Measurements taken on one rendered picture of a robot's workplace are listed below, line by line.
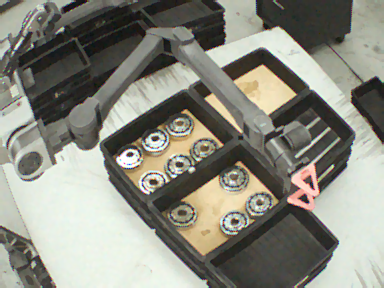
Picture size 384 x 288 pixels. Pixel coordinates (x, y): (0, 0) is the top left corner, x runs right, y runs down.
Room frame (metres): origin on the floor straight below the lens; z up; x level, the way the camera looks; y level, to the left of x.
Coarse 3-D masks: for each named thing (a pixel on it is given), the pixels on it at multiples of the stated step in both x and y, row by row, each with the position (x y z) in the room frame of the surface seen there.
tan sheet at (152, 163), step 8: (184, 112) 1.49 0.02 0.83; (200, 128) 1.41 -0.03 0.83; (192, 136) 1.38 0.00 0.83; (200, 136) 1.38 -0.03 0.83; (208, 136) 1.38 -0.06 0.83; (136, 144) 1.36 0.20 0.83; (176, 144) 1.35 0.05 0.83; (184, 144) 1.35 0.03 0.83; (144, 152) 1.32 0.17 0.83; (168, 152) 1.32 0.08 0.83; (176, 152) 1.32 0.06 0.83; (184, 152) 1.31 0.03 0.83; (152, 160) 1.29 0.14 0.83; (160, 160) 1.29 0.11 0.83; (144, 168) 1.25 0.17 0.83; (152, 168) 1.25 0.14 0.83; (160, 168) 1.25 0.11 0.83; (128, 176) 1.22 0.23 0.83; (136, 176) 1.22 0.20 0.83; (136, 184) 1.19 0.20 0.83
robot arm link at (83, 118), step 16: (160, 32) 1.26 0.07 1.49; (144, 48) 1.21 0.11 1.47; (160, 48) 1.23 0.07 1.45; (176, 48) 1.22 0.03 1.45; (128, 64) 1.15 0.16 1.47; (144, 64) 1.16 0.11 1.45; (112, 80) 1.09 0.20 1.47; (128, 80) 1.09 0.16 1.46; (96, 96) 1.04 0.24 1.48; (112, 96) 1.04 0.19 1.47; (80, 112) 0.97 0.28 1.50; (96, 112) 0.98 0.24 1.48; (80, 128) 0.92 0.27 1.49; (96, 144) 0.93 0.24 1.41
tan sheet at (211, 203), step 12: (216, 180) 1.19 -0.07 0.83; (252, 180) 1.17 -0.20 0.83; (204, 192) 1.14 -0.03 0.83; (216, 192) 1.14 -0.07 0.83; (252, 192) 1.12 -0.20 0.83; (204, 204) 1.09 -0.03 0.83; (216, 204) 1.09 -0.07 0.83; (228, 204) 1.09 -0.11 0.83; (240, 204) 1.08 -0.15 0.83; (204, 216) 1.04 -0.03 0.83; (216, 216) 1.04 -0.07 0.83; (192, 228) 1.00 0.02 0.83; (204, 228) 0.99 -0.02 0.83; (216, 228) 0.99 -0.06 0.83; (192, 240) 0.95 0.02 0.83; (204, 240) 0.94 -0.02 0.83; (216, 240) 0.94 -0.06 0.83; (204, 252) 0.89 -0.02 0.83
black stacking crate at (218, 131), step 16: (160, 112) 1.45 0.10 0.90; (176, 112) 1.48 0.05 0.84; (192, 112) 1.48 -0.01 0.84; (128, 128) 1.37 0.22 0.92; (144, 128) 1.40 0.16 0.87; (208, 128) 1.41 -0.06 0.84; (224, 128) 1.34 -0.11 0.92; (112, 144) 1.32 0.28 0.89; (224, 144) 1.33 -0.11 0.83; (128, 192) 1.16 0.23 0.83; (144, 208) 1.09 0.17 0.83
